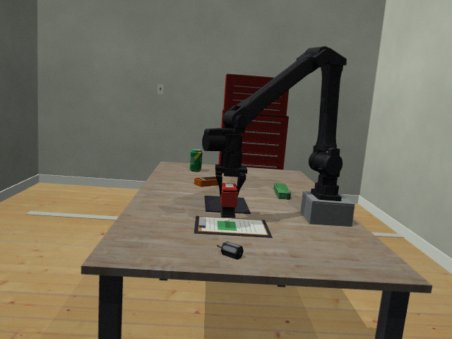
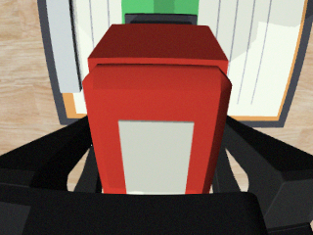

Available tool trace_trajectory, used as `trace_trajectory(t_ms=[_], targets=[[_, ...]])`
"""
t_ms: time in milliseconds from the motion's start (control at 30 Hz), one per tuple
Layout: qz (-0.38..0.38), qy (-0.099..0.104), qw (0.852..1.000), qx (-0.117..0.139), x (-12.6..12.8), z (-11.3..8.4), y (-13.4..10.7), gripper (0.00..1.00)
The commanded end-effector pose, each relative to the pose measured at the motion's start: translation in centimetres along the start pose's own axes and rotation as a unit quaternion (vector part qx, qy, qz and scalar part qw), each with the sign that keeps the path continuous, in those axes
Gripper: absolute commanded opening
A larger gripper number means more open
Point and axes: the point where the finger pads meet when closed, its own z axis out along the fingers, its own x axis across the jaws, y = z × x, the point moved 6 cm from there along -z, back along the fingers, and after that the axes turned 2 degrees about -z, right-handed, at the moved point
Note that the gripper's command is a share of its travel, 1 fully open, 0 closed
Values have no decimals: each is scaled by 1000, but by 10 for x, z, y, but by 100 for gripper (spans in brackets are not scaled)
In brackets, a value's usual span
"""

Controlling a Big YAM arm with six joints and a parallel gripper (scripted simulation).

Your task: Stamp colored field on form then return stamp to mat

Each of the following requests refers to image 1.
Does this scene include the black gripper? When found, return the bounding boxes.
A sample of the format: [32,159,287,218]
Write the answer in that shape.
[215,150,247,197]

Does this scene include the orange digital multimeter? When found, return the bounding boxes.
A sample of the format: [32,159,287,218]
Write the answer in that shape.
[194,177,218,186]

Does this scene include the green soda can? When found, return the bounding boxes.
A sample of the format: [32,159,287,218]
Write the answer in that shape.
[190,149,202,172]

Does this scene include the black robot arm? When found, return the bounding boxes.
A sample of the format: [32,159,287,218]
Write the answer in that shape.
[202,47,347,201]

